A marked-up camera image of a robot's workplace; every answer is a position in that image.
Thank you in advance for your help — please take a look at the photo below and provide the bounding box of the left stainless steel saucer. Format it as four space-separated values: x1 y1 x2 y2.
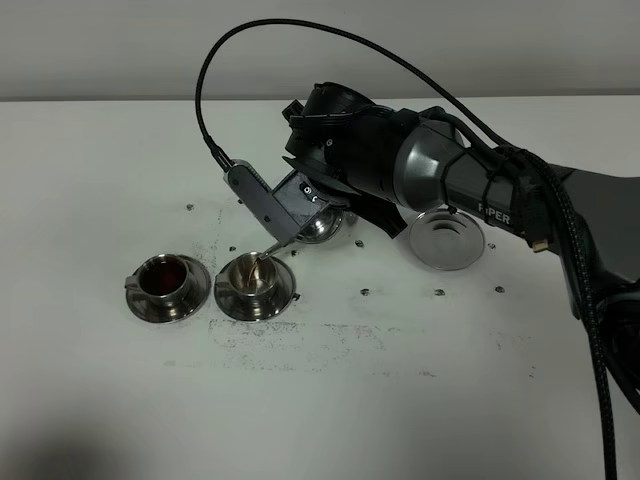
125 253 211 324

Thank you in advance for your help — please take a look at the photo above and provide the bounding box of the steel saucer under teapot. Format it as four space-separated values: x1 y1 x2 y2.
408 209 485 271

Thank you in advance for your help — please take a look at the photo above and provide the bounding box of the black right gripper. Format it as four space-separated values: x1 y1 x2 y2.
282 82 418 239

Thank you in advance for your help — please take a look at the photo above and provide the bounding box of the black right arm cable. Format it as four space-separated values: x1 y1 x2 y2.
194 18 640 480

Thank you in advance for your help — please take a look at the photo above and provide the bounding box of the right stainless steel saucer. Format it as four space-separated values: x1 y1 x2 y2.
214 258 296 322

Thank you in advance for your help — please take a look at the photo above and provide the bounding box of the right stainless steel teacup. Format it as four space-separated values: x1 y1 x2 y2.
214 252 278 300

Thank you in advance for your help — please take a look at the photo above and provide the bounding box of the stainless steel teacup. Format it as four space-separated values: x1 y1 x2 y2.
214 252 278 300
125 254 190 304

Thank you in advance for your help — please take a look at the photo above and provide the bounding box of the stainless steel teapot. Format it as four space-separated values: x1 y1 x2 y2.
258 207 349 261

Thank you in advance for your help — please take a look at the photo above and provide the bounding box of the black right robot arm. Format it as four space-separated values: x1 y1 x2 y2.
283 82 639 319

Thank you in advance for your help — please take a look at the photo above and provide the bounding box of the left stainless steel teacup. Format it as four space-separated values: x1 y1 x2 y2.
125 254 190 304

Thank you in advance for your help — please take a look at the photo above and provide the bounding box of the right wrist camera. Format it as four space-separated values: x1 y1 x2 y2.
225 161 332 245

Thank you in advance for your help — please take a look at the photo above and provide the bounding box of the stainless steel saucer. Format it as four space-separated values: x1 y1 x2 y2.
214 258 296 322
125 253 211 324

